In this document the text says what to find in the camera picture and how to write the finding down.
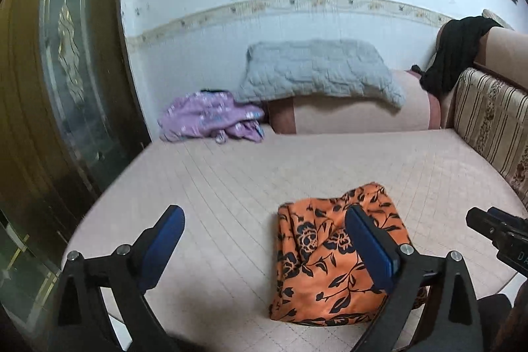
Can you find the pink sofa bolster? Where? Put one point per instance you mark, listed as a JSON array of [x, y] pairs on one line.
[[354, 117]]

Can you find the black cloth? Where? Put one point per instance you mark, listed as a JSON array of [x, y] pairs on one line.
[[453, 51]]

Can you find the person's dark clothing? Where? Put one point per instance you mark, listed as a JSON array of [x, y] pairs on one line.
[[495, 323]]

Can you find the orange floral garment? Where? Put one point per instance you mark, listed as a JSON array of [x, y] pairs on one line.
[[321, 265]]

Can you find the pink quilted mattress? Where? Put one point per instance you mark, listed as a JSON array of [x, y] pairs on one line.
[[231, 187]]

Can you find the pink sofa backrest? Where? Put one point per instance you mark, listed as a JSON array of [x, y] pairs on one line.
[[505, 47]]

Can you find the purple printed garment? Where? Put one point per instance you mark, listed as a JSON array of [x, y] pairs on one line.
[[202, 117]]

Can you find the dark wooden glass door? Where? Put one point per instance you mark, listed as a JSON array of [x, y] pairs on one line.
[[53, 88]]

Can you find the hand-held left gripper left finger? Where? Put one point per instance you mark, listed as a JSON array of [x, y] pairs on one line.
[[165, 240]]

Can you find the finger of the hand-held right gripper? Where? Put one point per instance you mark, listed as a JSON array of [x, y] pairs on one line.
[[480, 222], [509, 218]]

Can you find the grey quilted blanket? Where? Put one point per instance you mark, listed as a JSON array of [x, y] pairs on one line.
[[313, 67]]

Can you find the striped floral cushion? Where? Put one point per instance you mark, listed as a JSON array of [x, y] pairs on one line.
[[491, 117]]

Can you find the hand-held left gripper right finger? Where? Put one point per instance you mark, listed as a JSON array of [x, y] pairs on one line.
[[371, 249]]

